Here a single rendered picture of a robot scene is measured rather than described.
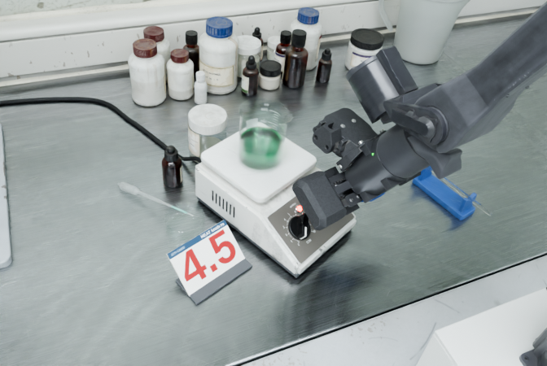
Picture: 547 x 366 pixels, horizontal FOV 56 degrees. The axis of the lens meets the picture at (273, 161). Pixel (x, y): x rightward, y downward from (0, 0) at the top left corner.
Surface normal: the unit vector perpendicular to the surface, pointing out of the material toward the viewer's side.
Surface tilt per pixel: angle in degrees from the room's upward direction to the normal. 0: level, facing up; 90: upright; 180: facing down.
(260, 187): 0
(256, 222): 90
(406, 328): 0
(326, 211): 30
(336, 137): 71
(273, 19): 90
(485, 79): 91
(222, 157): 0
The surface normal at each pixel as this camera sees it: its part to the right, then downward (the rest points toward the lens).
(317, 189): 0.44, -0.40
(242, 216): -0.68, 0.44
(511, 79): -0.83, 0.33
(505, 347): 0.10, -0.72
